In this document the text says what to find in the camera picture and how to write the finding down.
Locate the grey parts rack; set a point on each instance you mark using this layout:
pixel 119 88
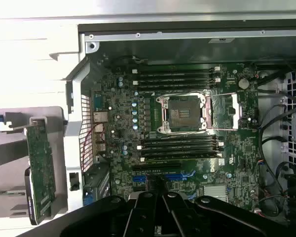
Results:
pixel 56 116

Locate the blue expansion slot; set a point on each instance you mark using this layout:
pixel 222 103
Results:
pixel 175 177

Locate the CPU socket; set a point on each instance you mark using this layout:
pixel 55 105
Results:
pixel 182 113

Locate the silver chipset heat sink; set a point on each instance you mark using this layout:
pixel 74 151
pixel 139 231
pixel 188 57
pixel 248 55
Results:
pixel 215 192

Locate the metal socket cover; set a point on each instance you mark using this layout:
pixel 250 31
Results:
pixel 235 111

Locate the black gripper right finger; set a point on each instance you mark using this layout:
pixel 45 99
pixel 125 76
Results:
pixel 177 217

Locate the green motherboard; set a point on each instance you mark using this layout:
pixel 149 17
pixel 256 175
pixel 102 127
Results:
pixel 128 123

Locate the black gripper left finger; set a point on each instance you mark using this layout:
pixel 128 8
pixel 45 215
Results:
pixel 143 217

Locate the open black PC case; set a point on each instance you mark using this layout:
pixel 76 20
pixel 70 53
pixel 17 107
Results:
pixel 74 138

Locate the coin cell battery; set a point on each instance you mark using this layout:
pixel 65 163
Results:
pixel 243 83

